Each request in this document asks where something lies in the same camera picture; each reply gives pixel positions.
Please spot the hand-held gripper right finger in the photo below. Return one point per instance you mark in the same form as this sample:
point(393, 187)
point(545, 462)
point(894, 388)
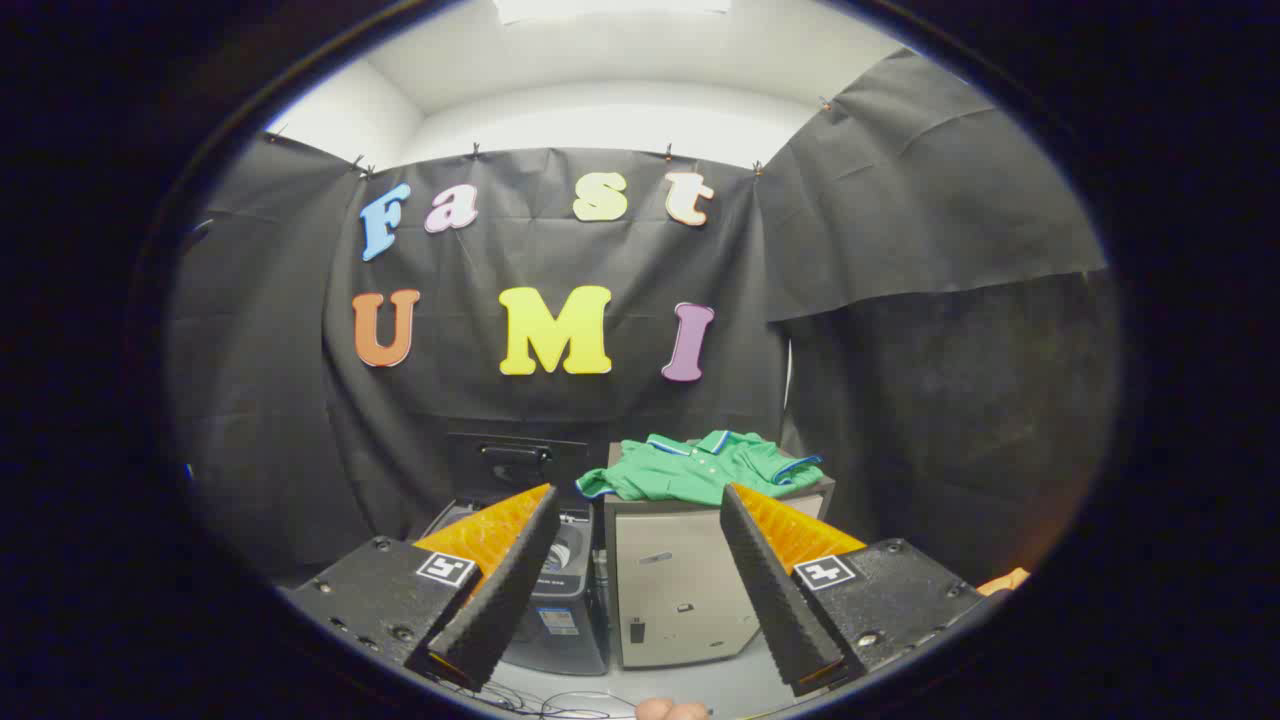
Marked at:
point(765, 580)

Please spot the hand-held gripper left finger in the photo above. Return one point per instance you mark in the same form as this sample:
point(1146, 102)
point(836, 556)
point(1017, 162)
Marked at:
point(510, 580)

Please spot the dark grey washing machine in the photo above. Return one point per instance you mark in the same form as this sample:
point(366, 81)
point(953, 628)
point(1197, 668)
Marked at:
point(565, 625)

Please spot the green polo shirt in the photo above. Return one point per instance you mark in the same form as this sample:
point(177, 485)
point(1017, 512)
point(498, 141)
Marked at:
point(690, 470)

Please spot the beige cabinet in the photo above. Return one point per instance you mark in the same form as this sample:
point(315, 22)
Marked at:
point(680, 590)

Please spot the orange object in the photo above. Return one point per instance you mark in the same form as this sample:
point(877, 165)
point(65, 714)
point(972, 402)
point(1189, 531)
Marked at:
point(1003, 582)

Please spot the ceiling light panel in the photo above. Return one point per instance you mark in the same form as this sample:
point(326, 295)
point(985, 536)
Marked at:
point(610, 8)

